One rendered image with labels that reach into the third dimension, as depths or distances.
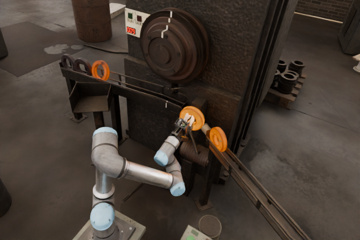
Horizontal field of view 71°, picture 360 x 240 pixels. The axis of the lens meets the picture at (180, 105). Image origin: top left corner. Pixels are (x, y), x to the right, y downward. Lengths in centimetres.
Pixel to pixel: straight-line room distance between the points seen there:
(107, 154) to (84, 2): 344
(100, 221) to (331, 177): 204
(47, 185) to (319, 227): 212
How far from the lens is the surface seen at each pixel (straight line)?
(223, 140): 151
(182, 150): 176
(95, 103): 202
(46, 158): 255
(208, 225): 145
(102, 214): 145
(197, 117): 146
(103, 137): 120
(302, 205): 239
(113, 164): 114
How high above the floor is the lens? 178
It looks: 37 degrees down
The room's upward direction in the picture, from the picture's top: 5 degrees clockwise
